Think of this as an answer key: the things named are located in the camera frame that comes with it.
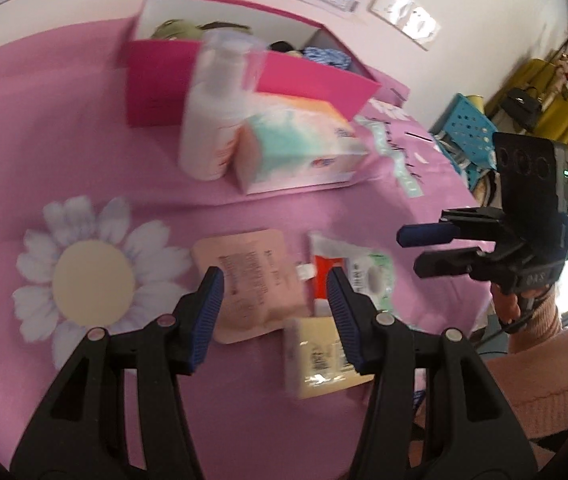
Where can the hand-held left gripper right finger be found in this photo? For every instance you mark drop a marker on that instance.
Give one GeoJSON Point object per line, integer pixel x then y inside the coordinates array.
{"type": "Point", "coordinates": [344, 320]}

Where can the pink pouch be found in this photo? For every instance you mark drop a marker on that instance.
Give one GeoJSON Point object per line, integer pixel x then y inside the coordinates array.
{"type": "Point", "coordinates": [249, 285]}

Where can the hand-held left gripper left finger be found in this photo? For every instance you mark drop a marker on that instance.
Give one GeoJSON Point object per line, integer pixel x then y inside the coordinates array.
{"type": "Point", "coordinates": [204, 320]}

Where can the yellow garment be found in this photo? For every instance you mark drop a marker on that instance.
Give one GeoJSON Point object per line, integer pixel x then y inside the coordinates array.
{"type": "Point", "coordinates": [564, 115]}

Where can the blue checkered scrunchie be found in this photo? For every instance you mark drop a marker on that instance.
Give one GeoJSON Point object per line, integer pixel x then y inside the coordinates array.
{"type": "Point", "coordinates": [326, 56]}

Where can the black scrunchie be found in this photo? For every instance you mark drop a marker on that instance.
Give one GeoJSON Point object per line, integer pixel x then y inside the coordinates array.
{"type": "Point", "coordinates": [279, 47]}

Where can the white wall socket panel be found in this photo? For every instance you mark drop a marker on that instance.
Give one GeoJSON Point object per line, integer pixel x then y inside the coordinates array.
{"type": "Point", "coordinates": [426, 30]}
{"type": "Point", "coordinates": [386, 2]}
{"type": "Point", "coordinates": [410, 17]}

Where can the yellow cup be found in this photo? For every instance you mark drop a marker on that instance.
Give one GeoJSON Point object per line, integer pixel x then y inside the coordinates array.
{"type": "Point", "coordinates": [474, 101]}

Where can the black bag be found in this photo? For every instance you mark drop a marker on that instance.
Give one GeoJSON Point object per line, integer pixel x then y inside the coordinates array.
{"type": "Point", "coordinates": [521, 107]}

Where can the blue perforated plastic basket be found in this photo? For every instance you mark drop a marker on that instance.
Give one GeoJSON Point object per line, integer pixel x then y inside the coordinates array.
{"type": "Point", "coordinates": [469, 130]}

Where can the person's right forearm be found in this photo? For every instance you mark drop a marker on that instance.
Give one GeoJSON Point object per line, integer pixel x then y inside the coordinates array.
{"type": "Point", "coordinates": [539, 375]}

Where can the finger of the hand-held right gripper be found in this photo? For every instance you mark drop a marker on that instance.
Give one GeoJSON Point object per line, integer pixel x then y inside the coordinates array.
{"type": "Point", "coordinates": [439, 262]}
{"type": "Point", "coordinates": [424, 234]}

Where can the yellow tissue pack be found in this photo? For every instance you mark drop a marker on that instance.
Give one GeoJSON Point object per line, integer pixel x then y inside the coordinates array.
{"type": "Point", "coordinates": [314, 360]}

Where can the white lotion pump bottle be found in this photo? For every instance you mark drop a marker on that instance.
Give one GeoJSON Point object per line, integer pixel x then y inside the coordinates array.
{"type": "Point", "coordinates": [204, 130]}

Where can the green dinosaur plush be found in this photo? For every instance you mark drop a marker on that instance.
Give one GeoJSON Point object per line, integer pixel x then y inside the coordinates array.
{"type": "Point", "coordinates": [174, 30]}

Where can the pink daisy printed blanket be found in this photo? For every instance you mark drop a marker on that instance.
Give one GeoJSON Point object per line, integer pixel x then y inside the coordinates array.
{"type": "Point", "coordinates": [64, 135]}

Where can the floral green tissue packet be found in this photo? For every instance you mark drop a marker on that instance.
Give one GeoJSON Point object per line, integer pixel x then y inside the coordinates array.
{"type": "Point", "coordinates": [364, 270]}

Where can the pink cardboard box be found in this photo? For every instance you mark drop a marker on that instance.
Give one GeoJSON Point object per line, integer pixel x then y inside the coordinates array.
{"type": "Point", "coordinates": [159, 85]}

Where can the pastel tissue pack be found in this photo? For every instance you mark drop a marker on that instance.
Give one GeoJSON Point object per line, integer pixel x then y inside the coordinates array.
{"type": "Point", "coordinates": [294, 155]}

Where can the person's right hand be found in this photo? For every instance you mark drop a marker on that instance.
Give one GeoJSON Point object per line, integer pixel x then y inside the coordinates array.
{"type": "Point", "coordinates": [505, 305]}

